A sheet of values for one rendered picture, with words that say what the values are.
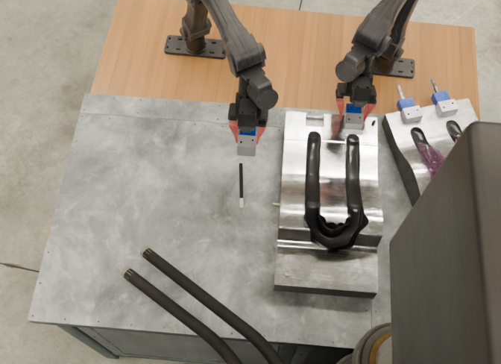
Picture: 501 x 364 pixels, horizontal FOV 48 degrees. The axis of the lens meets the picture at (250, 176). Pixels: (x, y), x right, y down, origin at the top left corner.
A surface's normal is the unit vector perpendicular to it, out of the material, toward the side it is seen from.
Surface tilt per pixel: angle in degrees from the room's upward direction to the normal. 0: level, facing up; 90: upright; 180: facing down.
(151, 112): 0
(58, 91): 0
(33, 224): 0
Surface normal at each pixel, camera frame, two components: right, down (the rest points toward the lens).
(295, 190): 0.04, -0.81
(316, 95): 0.00, -0.44
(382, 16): -0.24, -0.12
